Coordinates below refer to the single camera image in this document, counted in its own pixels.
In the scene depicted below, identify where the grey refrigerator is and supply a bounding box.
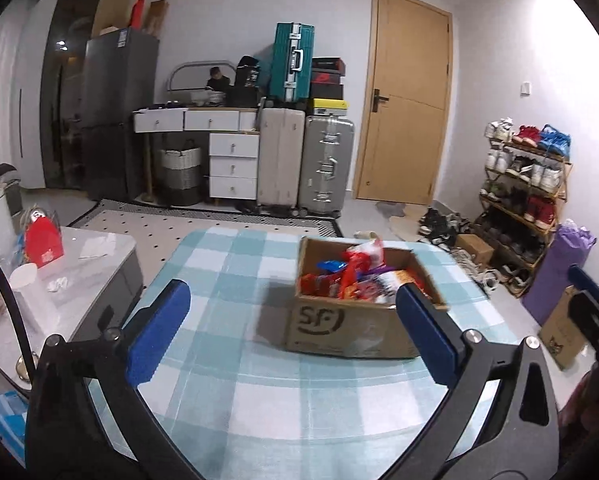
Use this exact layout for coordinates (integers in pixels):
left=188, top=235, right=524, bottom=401
left=76, top=27, right=160, bottom=201

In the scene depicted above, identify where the wooden shoe rack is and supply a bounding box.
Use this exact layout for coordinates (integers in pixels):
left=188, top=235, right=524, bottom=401
left=479, top=142, right=573, bottom=298

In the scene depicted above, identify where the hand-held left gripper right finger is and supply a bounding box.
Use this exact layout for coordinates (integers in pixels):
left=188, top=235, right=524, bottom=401
left=379, top=284, right=563, bottom=480

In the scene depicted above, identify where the wooden door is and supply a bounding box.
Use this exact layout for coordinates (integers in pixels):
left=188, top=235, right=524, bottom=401
left=354, top=0, right=453, bottom=207

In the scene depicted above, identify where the brown printed paper bag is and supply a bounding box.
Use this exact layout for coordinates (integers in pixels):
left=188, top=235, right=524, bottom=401
left=538, top=285, right=590, bottom=371

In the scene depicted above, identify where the teal suitcase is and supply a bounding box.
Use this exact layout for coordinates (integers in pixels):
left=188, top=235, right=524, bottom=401
left=269, top=22, right=316, bottom=103

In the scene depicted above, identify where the white orange noodle snack packet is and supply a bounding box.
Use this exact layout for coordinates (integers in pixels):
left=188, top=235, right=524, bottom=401
left=300, top=271, right=357, bottom=300

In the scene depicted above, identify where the small cardboard box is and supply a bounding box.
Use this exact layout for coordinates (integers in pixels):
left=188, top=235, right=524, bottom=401
left=454, top=234, right=495, bottom=266

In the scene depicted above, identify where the blue white checkered tablecloth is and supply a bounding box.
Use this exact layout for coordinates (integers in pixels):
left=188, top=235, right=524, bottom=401
left=86, top=226, right=523, bottom=480

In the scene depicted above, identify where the shoe rack with shoes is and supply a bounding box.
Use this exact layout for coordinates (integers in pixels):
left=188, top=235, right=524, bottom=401
left=482, top=117, right=570, bottom=286

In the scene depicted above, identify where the beige suitcase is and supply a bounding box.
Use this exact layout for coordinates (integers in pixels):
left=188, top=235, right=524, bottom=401
left=256, top=105, right=306, bottom=211

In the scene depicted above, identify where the white paper cup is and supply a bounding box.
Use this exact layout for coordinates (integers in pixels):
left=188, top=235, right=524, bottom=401
left=9, top=262, right=60, bottom=331

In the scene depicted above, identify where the purple bag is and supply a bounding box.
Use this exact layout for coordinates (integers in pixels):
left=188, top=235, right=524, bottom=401
left=522, top=222, right=597, bottom=326

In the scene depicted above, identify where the grey white red snack packet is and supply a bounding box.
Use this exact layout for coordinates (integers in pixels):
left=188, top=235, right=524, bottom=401
left=352, top=280, right=390, bottom=303

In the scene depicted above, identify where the silver suitcase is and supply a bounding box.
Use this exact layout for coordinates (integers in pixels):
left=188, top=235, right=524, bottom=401
left=298, top=114, right=356, bottom=218

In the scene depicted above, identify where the white marble side table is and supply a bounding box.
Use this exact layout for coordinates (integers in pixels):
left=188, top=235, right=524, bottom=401
left=0, top=225, right=145, bottom=396

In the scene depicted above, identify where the pile of sneakers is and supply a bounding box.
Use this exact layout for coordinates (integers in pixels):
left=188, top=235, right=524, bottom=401
left=417, top=207, right=505, bottom=291

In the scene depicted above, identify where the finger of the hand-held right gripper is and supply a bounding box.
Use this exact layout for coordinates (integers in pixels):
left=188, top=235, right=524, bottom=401
left=568, top=265, right=599, bottom=307
left=568, top=290, right=599, bottom=358

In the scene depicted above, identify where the flat cardboard sheet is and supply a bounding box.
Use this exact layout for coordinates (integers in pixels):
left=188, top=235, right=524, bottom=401
left=92, top=0, right=137, bottom=38

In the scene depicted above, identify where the blue plastic bag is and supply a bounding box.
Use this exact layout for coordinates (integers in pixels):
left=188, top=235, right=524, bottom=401
left=0, top=392, right=30, bottom=466

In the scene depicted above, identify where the red gift box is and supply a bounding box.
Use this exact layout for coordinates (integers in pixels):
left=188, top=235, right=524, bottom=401
left=24, top=207, right=65, bottom=268

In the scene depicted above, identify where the arched metal frame mirror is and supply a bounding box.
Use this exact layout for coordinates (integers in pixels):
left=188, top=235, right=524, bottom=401
left=168, top=60, right=236, bottom=93

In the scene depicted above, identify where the black bag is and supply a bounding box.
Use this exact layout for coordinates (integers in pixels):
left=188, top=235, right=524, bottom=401
left=229, top=56, right=267, bottom=108

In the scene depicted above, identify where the black white patterned carpet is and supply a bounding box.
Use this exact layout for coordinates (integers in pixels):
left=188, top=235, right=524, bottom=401
left=66, top=199, right=345, bottom=241

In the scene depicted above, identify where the white drawer cabinet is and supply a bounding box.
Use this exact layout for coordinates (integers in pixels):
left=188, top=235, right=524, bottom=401
left=132, top=107, right=260, bottom=201

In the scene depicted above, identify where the grey white laundry basket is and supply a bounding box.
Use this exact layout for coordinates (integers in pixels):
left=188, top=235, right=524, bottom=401
left=158, top=140, right=202, bottom=206

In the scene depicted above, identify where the brown cardboard box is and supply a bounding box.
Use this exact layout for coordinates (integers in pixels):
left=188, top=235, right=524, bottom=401
left=284, top=236, right=450, bottom=360

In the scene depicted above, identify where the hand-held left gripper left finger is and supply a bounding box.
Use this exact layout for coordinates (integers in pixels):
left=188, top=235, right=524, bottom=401
left=26, top=279, right=205, bottom=480

